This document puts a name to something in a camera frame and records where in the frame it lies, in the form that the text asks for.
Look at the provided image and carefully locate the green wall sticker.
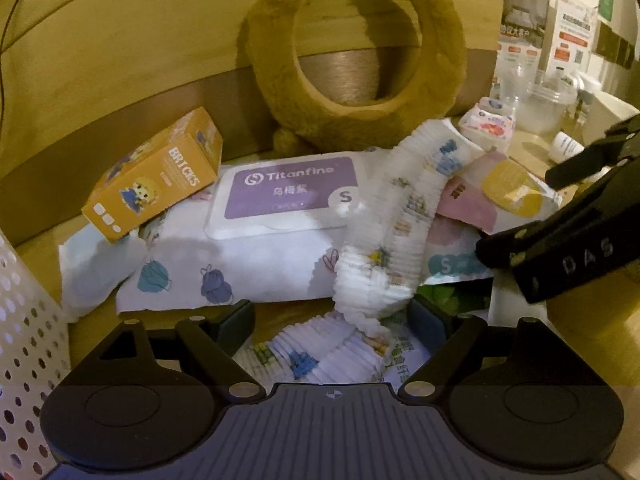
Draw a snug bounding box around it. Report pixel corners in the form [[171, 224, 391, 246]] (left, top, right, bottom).
[[598, 0, 614, 22]]

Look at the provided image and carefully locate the small pink tissue pack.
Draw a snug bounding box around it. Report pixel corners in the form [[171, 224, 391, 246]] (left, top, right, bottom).
[[458, 96, 515, 154]]

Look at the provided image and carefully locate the clear plastic bowl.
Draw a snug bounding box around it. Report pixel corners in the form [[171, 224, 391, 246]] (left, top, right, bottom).
[[515, 79, 577, 138]]

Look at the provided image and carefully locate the white QR code sign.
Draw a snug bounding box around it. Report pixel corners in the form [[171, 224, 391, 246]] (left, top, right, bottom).
[[546, 0, 598, 75]]

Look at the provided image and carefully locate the black cable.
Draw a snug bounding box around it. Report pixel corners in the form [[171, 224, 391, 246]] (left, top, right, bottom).
[[0, 0, 36, 151]]

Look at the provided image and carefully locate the white printed baby diaper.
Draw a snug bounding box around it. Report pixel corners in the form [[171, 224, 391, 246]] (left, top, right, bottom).
[[333, 119, 484, 339]]

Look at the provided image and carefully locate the grey hotel advertising sign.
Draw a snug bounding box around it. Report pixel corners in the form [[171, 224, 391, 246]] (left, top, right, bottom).
[[491, 0, 550, 96]]

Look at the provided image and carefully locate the brass wall switch panel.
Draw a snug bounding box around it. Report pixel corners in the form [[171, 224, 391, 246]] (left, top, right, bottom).
[[594, 22, 636, 70]]

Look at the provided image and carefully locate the white perforated basket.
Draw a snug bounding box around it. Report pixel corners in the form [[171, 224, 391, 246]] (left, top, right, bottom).
[[0, 237, 70, 479]]

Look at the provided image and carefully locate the brown plush crescent pillow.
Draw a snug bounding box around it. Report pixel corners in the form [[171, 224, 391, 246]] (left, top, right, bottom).
[[246, 0, 468, 156]]

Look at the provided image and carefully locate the orange bricks toy box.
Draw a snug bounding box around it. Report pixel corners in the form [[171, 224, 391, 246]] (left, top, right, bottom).
[[81, 107, 224, 242]]

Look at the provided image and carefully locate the Titanfine diaper pack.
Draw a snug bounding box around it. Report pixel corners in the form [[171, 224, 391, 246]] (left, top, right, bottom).
[[58, 146, 494, 323]]

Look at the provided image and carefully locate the white cosmetic bottle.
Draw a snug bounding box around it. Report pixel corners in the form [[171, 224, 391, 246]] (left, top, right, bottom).
[[548, 131, 585, 164]]

